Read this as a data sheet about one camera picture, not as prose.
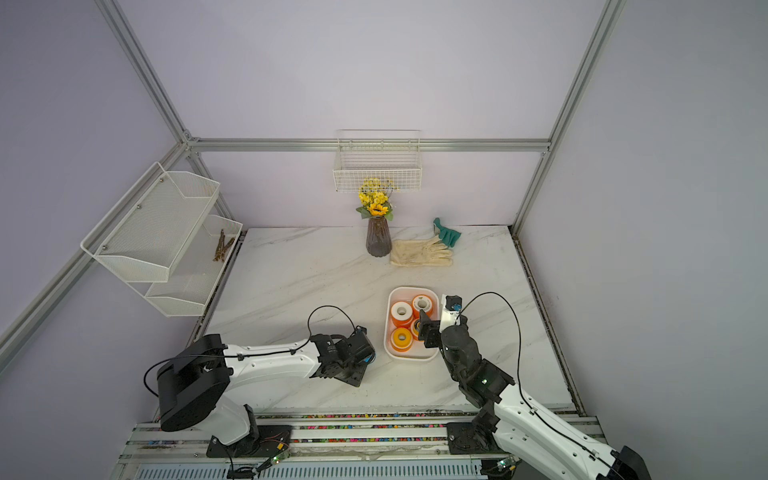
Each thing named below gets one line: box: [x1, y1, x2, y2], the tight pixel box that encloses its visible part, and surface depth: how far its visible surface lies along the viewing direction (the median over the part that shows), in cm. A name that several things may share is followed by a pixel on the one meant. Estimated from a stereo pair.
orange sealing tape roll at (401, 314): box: [390, 301, 414, 328], surface depth 94 cm
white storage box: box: [384, 286, 440, 362], surface depth 93 cm
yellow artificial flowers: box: [355, 177, 401, 221], surface depth 97 cm
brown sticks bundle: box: [212, 228, 235, 262], surface depth 98 cm
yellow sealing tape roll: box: [390, 327, 414, 353], surface depth 90 cm
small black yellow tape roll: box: [411, 318, 421, 339], surface depth 92 cm
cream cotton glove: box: [389, 235, 453, 267], surface depth 114 cm
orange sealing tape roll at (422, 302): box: [411, 294, 434, 319], surface depth 95 cm
